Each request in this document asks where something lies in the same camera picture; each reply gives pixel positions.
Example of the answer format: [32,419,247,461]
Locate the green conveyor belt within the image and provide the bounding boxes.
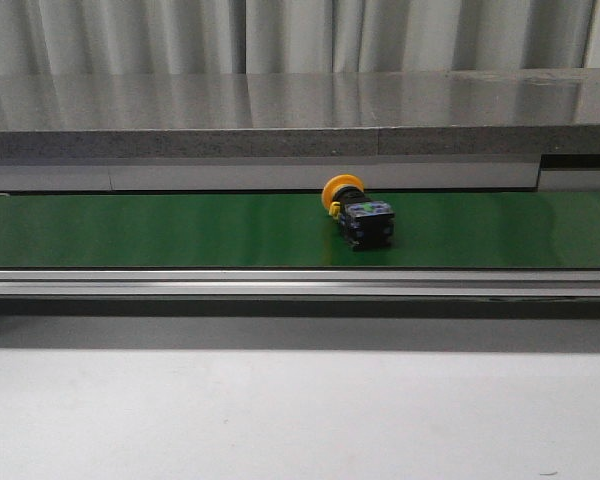
[0,192,600,269]

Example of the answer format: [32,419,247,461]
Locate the grey stone slab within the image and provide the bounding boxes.
[0,69,600,159]

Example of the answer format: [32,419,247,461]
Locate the white pleated curtain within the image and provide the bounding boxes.
[0,1,600,76]

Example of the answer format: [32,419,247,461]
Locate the yellow mushroom push button switch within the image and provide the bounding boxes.
[321,174,395,250]

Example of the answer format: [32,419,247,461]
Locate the rear aluminium conveyor rail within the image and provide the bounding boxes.
[0,154,600,193]

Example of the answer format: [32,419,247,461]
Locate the aluminium conveyor rail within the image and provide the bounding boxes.
[0,269,600,298]
[0,154,600,193]

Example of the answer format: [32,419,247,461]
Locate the front aluminium conveyor rail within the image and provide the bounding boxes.
[0,269,600,298]

